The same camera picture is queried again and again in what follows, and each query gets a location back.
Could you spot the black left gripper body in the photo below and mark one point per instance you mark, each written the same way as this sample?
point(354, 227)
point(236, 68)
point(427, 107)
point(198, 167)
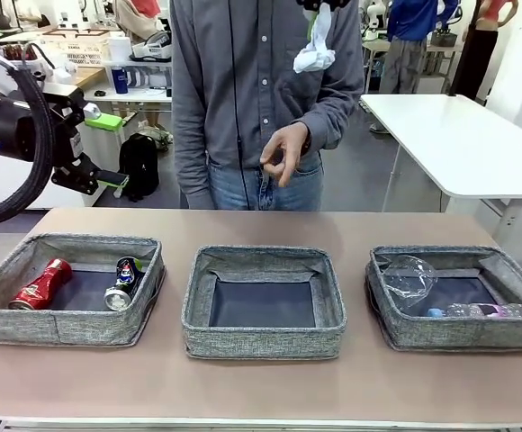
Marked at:
point(4, 130)

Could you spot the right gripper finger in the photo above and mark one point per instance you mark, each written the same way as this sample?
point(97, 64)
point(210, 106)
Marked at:
point(339, 3)
point(309, 4)

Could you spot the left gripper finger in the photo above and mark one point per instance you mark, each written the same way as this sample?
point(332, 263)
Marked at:
point(81, 175)
point(103, 122)

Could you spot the white tissue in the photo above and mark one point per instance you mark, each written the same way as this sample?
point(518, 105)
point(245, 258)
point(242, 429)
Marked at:
point(317, 56)

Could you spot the dark blue soda can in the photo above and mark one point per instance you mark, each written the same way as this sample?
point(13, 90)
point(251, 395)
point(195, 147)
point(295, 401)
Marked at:
point(123, 283)

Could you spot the crushed red soda can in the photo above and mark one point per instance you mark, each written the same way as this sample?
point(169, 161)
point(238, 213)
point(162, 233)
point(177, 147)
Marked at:
point(40, 285)

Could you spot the clear plastic cup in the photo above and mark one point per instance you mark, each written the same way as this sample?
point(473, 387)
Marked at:
point(409, 281)

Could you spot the clear plastic water bottle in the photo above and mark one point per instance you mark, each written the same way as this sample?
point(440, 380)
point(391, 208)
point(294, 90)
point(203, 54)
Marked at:
point(481, 310)

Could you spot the person's right forearm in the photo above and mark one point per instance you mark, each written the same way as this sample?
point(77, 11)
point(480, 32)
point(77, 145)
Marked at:
point(193, 166)

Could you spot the person's left forearm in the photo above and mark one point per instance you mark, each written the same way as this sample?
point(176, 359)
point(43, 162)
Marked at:
point(337, 117)

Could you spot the person's left hand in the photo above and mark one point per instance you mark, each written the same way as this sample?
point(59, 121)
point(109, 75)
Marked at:
point(290, 148)

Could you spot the small white background robot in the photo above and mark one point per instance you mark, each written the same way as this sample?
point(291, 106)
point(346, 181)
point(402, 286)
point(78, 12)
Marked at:
point(373, 18)

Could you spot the white background desk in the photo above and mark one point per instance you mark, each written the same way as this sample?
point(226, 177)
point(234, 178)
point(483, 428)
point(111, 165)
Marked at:
point(130, 96)

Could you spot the blue drink bottle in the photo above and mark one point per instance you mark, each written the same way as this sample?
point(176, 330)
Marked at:
point(119, 81)

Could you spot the black backpack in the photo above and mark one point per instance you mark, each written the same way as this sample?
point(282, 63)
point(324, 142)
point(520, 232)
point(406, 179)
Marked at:
point(139, 166)

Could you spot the white slotted crate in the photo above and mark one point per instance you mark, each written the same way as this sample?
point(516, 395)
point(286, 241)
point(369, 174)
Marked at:
point(83, 54)

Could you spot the background person in blue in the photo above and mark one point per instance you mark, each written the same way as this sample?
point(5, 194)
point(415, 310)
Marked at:
point(409, 40)

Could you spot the dark brown glass bottles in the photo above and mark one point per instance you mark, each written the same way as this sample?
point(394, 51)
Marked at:
point(18, 51)

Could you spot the person in grey shirt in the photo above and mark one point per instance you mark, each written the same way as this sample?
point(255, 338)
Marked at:
point(252, 90)

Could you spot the background person in beige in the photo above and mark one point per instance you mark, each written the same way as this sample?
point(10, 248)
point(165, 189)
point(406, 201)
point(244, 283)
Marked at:
point(135, 18)

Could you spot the mannequin with red top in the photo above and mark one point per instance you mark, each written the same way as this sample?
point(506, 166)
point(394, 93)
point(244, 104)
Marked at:
point(481, 49)

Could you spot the grey fabric basket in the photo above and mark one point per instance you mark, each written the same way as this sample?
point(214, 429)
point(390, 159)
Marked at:
point(261, 339)
point(18, 324)
point(445, 333)

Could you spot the large white table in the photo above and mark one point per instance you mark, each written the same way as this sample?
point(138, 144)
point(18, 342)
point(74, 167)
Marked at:
point(468, 148)

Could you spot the brown wooden frame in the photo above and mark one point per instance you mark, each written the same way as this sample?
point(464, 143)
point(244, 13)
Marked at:
point(76, 33)

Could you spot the aluminium table frame rail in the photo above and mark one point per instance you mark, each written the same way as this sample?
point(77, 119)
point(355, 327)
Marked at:
point(108, 425)

